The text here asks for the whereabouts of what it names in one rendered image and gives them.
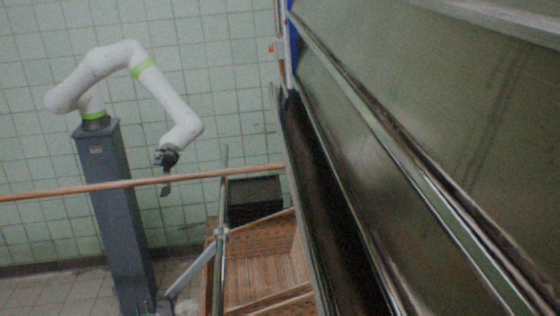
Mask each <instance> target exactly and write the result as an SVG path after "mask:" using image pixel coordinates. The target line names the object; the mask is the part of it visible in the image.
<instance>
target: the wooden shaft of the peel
mask: <svg viewBox="0 0 560 316"><path fill-rule="evenodd" d="M280 169H285V165H284V162H283V161H282V162H275V163H267V164H260V165H244V166H237V167H229V168H221V169H213V170H206V171H198V172H191V173H182V174H175V175H160V176H152V177H144V178H137V179H129V180H122V181H114V182H106V183H98V184H91V185H76V186H67V187H60V188H53V189H45V190H38V191H30V192H22V193H14V194H7V195H0V203H5V202H12V201H21V200H28V199H36V198H43V197H51V196H58V195H74V194H81V193H89V192H96V191H104V190H112V189H119V188H127V187H134V186H143V185H157V184H165V183H172V182H181V181H188V180H195V179H203V178H211V177H219V176H226V175H241V174H249V173H257V172H264V171H272V170H280Z"/></svg>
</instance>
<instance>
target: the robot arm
mask: <svg viewBox="0 0 560 316"><path fill-rule="evenodd" d="M124 68H125V69H126V70H127V71H128V72H129V73H130V74H131V75H132V76H133V77H134V78H135V79H136V80H137V81H138V83H139V84H140V85H141V86H142V87H143V88H144V89H145V90H146V91H147V92H148V93H149V94H151V96H152V97H153V98H154V99H155V100H156V101H157V102H158V103H159V104H160V105H161V106H162V108H163V109H164V110H165V111H166V113H167V114H168V115H169V116H170V117H171V118H172V120H173V121H174V123H175V124H176V126H174V127H173V128H172V130H171V131H170V132H168V133H167V134H166V135H164V136H162V138H161V140H160V143H159V146H160V148H155V151H156V152H157V153H155V154H153V156H155V158H154V161H153V163H152V165H159V166H160V167H161V169H162V175H171V169H172V167H173V166H174V165H176V164H177V163H178V160H179V158H180V156H183V153H182V151H183V150H184V149H185V148H186V147H187V146H189V145H190V144H191V143H192V141H194V140H195V139H196V138H197V137H199V136H201V134H202V133H203V131H204V122H203V120H202V119H201V117H200V116H198V115H197V114H196V113H195V112H194V111H193V110H192V108H191V107H190V106H188V105H187V104H186V103H185V102H184V100H183V99H182V97H180V96H179V94H178V93H177V92H176V91H175V90H174V88H173V87H172V85H171V84H170V83H169V81H168V80H167V78H166V77H164V75H163V72H162V70H161V69H160V68H159V67H158V65H156V64H155V62H154V61H153V58H151V57H150V55H149V54H148V53H147V51H146V50H145V49H144V47H143V46H142V45H141V44H140V43H139V42H138V41H136V40H130V39H129V40H122V41H120V42H117V43H116V44H113V45H109V46H105V47H97V48H94V49H92V50H89V51H88V52H87V56H86V57H85V59H84V60H83V61H82V62H81V63H80V65H79V66H78V67H77V69H76V70H75V71H74V72H73V73H72V74H71V75H70V76H69V77H68V78H67V79H65V80H64V81H63V82H61V83H60V84H59V85H58V86H57V87H55V88H53V89H50V90H49V91H48V92H47V94H46V95H45V98H44V104H45V107H46V108H47V109H48V110H49V112H50V113H52V114H54V115H58V116H61V115H66V114H67V113H70V112H72V111H75V110H78V113H79V115H80V117H81V126H80V127H81V130H83V131H96V130H100V129H103V128H105V127H109V126H110V125H111V121H110V119H111V115H108V114H107V112H106V110H105V103H104V98H103V95H102V91H101V88H100V84H99V81H101V80H102V79H104V78H106V77H108V76H110V75H111V74H113V73H115V72H116V71H118V70H121V69H124ZM163 172H164V173H165V174H163ZM171 191H172V189H171V183H165V184H163V187H162V190H161V194H160V197H165V196H168V194H171Z"/></svg>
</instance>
